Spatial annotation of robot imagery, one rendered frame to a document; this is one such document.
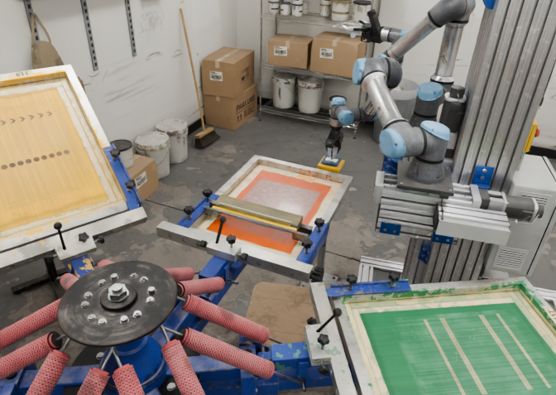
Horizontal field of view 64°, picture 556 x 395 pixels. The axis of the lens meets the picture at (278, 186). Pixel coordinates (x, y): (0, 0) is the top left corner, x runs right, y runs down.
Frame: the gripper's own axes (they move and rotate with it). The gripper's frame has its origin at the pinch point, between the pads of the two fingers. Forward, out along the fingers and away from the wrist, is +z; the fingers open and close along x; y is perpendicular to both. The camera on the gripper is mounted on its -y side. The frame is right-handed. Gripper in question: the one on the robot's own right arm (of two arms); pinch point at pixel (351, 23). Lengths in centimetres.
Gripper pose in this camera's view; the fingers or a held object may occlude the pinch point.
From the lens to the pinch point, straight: 264.2
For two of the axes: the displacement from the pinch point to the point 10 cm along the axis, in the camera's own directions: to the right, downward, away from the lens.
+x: 6.4, -5.0, 5.9
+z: -7.7, -3.5, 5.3
